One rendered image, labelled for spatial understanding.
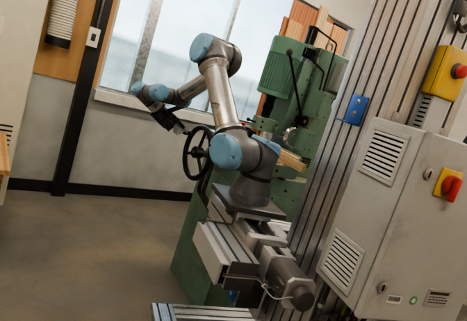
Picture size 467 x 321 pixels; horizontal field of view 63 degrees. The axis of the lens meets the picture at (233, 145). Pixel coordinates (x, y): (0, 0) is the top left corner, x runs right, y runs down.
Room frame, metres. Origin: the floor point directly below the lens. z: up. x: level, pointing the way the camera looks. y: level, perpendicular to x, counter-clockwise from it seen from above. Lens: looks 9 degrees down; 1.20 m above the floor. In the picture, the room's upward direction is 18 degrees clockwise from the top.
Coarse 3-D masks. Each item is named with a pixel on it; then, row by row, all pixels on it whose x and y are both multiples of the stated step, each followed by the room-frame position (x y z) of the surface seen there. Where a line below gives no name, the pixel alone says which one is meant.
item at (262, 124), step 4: (256, 116) 2.07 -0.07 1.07; (260, 116) 2.11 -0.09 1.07; (256, 120) 2.06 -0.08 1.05; (260, 120) 2.04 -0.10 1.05; (264, 120) 2.06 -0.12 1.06; (268, 120) 2.07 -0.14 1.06; (272, 120) 2.09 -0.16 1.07; (252, 124) 2.08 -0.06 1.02; (256, 124) 2.05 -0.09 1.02; (260, 124) 2.05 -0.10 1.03; (264, 124) 2.06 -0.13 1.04; (268, 124) 2.08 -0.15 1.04; (272, 124) 2.09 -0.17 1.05; (276, 124) 2.11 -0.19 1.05; (256, 128) 2.04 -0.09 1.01; (260, 128) 2.05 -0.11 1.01; (264, 128) 2.07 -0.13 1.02; (268, 128) 2.08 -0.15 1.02; (272, 128) 2.10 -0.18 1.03; (260, 132) 2.09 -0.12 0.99; (268, 132) 2.09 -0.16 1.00; (272, 132) 2.10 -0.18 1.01
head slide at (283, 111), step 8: (304, 64) 2.09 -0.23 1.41; (296, 72) 2.12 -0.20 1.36; (304, 72) 2.10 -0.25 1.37; (296, 80) 2.10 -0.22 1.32; (304, 80) 2.11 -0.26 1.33; (304, 88) 2.13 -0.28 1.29; (288, 96) 2.11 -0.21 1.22; (280, 104) 2.15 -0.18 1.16; (288, 104) 2.10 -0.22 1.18; (296, 104) 2.11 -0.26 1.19; (272, 112) 2.19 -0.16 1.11; (280, 112) 2.13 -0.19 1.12; (288, 112) 2.09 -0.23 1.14; (296, 112) 2.12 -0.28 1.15; (280, 120) 2.12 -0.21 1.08; (288, 120) 2.11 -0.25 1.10; (280, 128) 2.10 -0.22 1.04
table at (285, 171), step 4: (212, 132) 2.18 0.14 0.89; (280, 164) 1.80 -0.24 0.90; (284, 164) 1.83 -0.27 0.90; (276, 168) 1.77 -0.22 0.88; (280, 168) 1.78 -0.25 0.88; (284, 168) 1.80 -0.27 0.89; (288, 168) 1.81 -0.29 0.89; (292, 168) 1.82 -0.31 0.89; (276, 172) 1.77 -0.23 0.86; (280, 172) 1.79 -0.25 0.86; (284, 172) 1.80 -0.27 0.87; (288, 172) 1.82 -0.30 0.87; (292, 172) 1.83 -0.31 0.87; (296, 172) 1.84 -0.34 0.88; (280, 176) 1.79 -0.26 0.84; (284, 176) 1.81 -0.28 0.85; (288, 176) 1.82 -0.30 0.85; (292, 176) 1.83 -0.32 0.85
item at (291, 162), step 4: (280, 152) 1.90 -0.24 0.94; (280, 156) 1.90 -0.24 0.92; (284, 156) 1.87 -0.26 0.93; (288, 156) 1.85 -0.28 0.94; (284, 160) 1.86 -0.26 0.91; (288, 160) 1.84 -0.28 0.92; (292, 160) 1.82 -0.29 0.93; (296, 160) 1.80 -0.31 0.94; (288, 164) 1.83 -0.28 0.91; (292, 164) 1.81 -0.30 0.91; (296, 164) 1.79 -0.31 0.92; (300, 164) 1.77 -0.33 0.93; (304, 164) 1.77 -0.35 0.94; (296, 168) 1.79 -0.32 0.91; (300, 168) 1.76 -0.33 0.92; (304, 168) 1.76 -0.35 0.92
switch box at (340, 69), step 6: (336, 66) 2.15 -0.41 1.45; (342, 66) 2.12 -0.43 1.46; (336, 72) 2.14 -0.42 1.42; (342, 72) 2.11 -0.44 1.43; (336, 78) 2.12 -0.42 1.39; (342, 78) 2.12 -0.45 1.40; (330, 84) 2.15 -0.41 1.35; (336, 84) 2.11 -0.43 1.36; (330, 90) 2.15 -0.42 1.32; (336, 90) 2.12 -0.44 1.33
